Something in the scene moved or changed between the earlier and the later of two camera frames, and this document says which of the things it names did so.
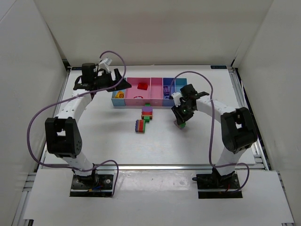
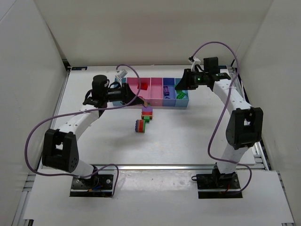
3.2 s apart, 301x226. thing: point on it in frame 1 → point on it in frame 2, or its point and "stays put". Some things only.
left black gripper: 114,78 → 125,93
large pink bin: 134,91 stays put
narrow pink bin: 156,91 stays put
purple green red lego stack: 147,112 stays put
